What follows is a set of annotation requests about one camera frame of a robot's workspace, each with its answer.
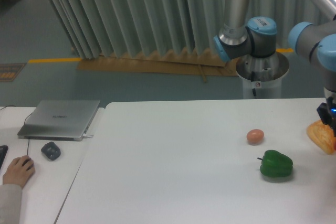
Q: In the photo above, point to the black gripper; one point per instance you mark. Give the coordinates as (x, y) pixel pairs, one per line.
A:
(326, 112)

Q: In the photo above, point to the black computer mouse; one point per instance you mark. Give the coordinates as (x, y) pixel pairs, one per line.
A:
(28, 164)

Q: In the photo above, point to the beige sleeved forearm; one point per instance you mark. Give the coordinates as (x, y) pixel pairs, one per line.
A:
(11, 199)

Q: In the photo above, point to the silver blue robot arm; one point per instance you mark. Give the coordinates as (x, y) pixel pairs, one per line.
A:
(254, 42)

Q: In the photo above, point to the person's hand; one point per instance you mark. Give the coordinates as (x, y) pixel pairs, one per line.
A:
(16, 174)

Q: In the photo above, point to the orange bread loaf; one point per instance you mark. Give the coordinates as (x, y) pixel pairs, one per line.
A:
(322, 136)

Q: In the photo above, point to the green bell pepper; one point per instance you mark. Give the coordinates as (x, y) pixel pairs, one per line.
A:
(275, 164)

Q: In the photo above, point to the brown egg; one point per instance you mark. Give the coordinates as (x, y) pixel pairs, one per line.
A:
(255, 136)

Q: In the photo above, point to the brown cardboard sheet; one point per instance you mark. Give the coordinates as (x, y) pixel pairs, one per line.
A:
(114, 64)

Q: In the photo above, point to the grey-green pleated curtain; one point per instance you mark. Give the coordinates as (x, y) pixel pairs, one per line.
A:
(106, 27)

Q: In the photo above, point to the silver closed laptop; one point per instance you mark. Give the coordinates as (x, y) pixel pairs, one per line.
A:
(60, 120)

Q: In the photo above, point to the brown floor sign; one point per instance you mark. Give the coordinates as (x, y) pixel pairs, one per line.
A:
(9, 71)

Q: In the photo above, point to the black keyboard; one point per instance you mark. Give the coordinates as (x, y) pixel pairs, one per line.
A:
(3, 152)

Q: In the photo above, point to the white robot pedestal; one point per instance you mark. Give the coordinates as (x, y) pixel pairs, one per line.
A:
(265, 82)

